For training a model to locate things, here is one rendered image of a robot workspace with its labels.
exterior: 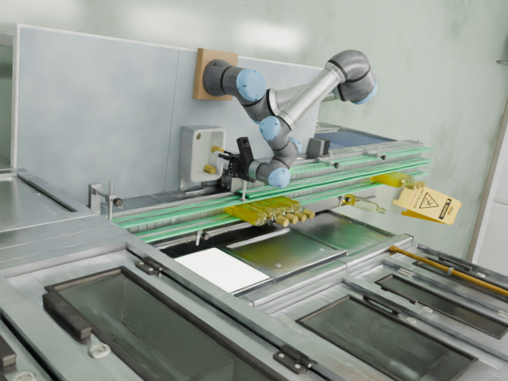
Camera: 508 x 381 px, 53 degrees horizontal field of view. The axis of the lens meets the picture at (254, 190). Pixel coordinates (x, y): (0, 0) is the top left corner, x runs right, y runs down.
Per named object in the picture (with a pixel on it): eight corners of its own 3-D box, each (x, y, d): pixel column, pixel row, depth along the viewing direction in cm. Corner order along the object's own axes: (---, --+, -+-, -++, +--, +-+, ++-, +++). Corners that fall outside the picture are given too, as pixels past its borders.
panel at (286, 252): (124, 277, 181) (183, 320, 159) (124, 270, 180) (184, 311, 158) (288, 230, 244) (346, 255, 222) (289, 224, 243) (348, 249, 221)
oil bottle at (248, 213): (224, 212, 223) (259, 228, 209) (226, 200, 222) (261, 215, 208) (233, 210, 227) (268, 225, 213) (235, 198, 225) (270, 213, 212)
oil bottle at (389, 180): (369, 180, 306) (411, 193, 288) (370, 171, 305) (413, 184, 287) (374, 178, 310) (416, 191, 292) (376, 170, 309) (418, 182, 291)
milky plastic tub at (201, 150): (178, 178, 215) (190, 183, 209) (181, 125, 209) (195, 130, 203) (209, 173, 227) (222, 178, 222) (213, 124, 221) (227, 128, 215)
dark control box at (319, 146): (307, 152, 275) (319, 155, 270) (309, 137, 273) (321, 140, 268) (316, 150, 281) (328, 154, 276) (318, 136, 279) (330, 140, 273)
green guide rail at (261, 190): (236, 193, 225) (249, 197, 219) (237, 190, 224) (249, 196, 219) (421, 158, 348) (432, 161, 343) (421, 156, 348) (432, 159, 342)
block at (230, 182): (218, 187, 226) (230, 192, 221) (221, 167, 223) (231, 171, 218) (224, 187, 228) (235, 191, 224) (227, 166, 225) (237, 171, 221)
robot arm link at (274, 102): (240, 85, 211) (370, 52, 188) (255, 109, 222) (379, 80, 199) (235, 107, 204) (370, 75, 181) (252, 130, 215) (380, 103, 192)
